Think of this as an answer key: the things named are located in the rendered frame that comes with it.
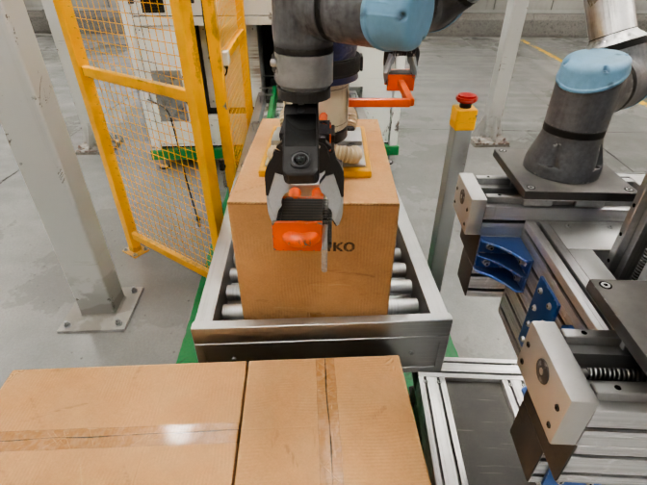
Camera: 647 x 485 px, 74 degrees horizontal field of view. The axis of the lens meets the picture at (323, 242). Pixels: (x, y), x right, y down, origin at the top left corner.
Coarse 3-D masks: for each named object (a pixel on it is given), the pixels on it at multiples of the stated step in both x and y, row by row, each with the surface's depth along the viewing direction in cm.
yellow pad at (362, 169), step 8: (352, 128) 126; (360, 128) 135; (352, 144) 115; (368, 152) 119; (360, 160) 113; (368, 160) 114; (344, 168) 110; (352, 168) 110; (360, 168) 110; (368, 168) 110; (344, 176) 110; (352, 176) 110; (360, 176) 110; (368, 176) 110
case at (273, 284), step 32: (256, 160) 119; (384, 160) 119; (256, 192) 103; (352, 192) 103; (384, 192) 103; (256, 224) 103; (352, 224) 102; (384, 224) 102; (256, 256) 108; (288, 256) 108; (320, 256) 108; (352, 256) 107; (384, 256) 107; (256, 288) 114; (288, 288) 114; (320, 288) 113; (352, 288) 113; (384, 288) 113
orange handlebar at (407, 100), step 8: (400, 80) 136; (400, 88) 132; (408, 96) 121; (352, 104) 119; (360, 104) 119; (368, 104) 119; (376, 104) 119; (384, 104) 119; (392, 104) 119; (400, 104) 119; (408, 104) 119; (296, 192) 73; (312, 192) 74; (320, 192) 73; (288, 232) 63; (296, 232) 63; (312, 232) 63; (288, 240) 63; (296, 240) 62; (304, 240) 62; (312, 240) 62; (320, 240) 64
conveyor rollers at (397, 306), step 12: (276, 108) 292; (396, 240) 160; (396, 252) 152; (396, 264) 146; (396, 276) 146; (228, 288) 136; (396, 288) 137; (408, 288) 138; (228, 300) 137; (396, 300) 131; (408, 300) 131; (228, 312) 128; (240, 312) 128; (396, 312) 130; (408, 312) 130
